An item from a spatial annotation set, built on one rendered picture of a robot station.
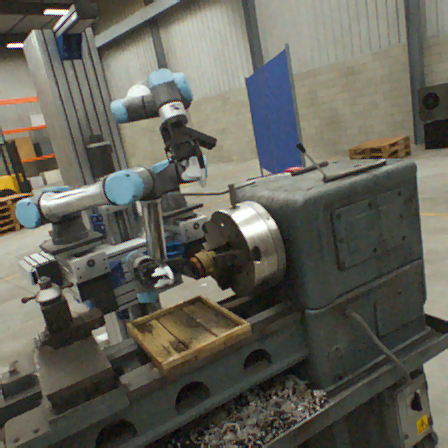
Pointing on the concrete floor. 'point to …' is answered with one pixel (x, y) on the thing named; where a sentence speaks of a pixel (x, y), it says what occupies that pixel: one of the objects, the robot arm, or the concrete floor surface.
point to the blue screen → (275, 115)
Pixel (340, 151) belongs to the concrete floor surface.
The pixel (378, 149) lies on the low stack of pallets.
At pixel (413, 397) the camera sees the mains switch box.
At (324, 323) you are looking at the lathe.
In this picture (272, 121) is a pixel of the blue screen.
